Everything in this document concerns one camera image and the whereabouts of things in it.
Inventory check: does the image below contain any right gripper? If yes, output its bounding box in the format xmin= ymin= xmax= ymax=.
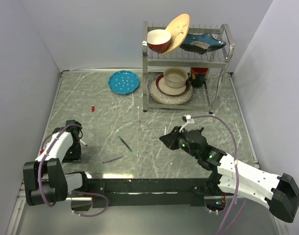
xmin=159 ymin=126 xmax=199 ymax=159

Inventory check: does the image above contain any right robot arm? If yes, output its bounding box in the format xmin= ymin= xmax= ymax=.
xmin=159 ymin=126 xmax=299 ymax=223

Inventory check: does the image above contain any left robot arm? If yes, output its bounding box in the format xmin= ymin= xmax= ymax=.
xmin=23 ymin=120 xmax=90 ymax=207

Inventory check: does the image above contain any purple pen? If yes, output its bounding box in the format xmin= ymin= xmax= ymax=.
xmin=102 ymin=155 xmax=124 ymax=164

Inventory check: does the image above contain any green pen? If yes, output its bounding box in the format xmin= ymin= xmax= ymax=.
xmin=118 ymin=135 xmax=132 ymax=152

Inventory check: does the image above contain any speckled glass plate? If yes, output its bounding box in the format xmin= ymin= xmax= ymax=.
xmin=147 ymin=73 xmax=194 ymax=105

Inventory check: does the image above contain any brown rimmed plate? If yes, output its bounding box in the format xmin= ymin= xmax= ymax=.
xmin=155 ymin=74 xmax=190 ymax=96

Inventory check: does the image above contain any beige ceramic bowl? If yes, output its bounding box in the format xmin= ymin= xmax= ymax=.
xmin=163 ymin=67 xmax=188 ymax=88

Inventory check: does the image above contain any dark red mug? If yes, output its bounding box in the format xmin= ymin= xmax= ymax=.
xmin=189 ymin=67 xmax=208 ymax=88

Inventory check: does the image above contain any metal dish rack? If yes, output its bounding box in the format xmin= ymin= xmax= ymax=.
xmin=142 ymin=22 xmax=235 ymax=114

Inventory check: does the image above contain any blue dotted plate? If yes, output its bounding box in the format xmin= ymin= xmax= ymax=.
xmin=108 ymin=70 xmax=140 ymax=95

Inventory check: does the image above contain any dark blue wavy dish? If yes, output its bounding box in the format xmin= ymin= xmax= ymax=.
xmin=180 ymin=33 xmax=226 ymax=55

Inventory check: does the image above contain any red white bowl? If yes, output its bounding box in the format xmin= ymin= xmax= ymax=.
xmin=147 ymin=29 xmax=172 ymax=53

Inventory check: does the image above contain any tan floral plate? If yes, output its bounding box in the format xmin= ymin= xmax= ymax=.
xmin=160 ymin=13 xmax=190 ymax=56

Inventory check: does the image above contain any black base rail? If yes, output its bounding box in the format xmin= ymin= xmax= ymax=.
xmin=75 ymin=178 xmax=224 ymax=208

